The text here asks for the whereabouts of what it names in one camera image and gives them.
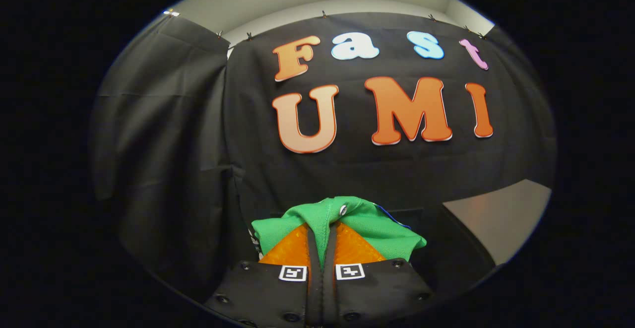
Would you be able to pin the green polo shirt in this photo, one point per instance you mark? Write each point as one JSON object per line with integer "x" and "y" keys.
{"x": 377, "y": 229}

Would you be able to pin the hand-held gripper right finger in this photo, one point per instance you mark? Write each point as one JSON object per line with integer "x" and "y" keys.
{"x": 330, "y": 288}

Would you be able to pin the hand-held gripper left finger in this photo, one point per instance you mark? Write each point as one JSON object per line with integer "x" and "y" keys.
{"x": 313, "y": 288}

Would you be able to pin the black backdrop cloth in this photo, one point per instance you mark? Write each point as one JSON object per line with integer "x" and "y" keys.
{"x": 173, "y": 144}

